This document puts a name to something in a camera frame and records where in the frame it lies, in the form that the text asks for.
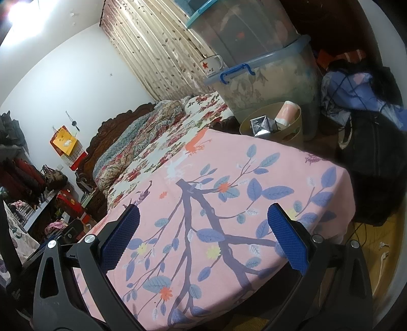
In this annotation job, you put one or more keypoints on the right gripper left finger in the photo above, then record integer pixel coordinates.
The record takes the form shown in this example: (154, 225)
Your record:
(58, 303)

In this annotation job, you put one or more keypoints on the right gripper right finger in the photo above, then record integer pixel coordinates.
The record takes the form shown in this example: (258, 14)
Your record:
(333, 292)

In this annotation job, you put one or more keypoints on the beige round trash bin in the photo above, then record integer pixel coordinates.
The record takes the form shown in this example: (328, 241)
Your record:
(291, 135)

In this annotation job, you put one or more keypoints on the pink floral bed blanket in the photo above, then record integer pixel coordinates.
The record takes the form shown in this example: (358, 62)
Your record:
(203, 245)

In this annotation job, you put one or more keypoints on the red gift box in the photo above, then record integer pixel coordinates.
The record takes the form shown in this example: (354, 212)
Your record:
(72, 207)

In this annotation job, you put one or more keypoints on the black bag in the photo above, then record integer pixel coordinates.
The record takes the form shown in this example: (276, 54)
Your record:
(375, 157)

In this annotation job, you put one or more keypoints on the dark blue carton box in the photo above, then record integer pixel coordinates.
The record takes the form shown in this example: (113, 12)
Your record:
(263, 126)

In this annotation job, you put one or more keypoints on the blue clothes pile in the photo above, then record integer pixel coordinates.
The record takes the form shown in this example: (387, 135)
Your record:
(342, 94)

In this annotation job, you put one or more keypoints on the lower clear storage bin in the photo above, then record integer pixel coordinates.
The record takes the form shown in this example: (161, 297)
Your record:
(289, 74)

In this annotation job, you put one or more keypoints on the clear storage bin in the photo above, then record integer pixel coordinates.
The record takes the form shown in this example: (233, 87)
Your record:
(239, 31)
(289, 74)

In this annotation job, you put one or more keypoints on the red floral quilt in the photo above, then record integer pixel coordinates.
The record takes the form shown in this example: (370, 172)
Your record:
(152, 140)

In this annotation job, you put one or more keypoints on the white enamel mug red star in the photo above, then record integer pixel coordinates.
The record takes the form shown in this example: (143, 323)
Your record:
(212, 65)

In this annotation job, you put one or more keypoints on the upper clear storage bin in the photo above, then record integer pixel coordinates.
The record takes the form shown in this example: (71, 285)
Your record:
(239, 31)

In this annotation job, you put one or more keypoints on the beige patterned curtain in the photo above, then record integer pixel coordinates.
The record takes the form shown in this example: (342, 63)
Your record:
(153, 40)

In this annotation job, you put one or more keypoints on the yellow red wall calendar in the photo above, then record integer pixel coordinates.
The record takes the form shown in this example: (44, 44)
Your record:
(68, 147)

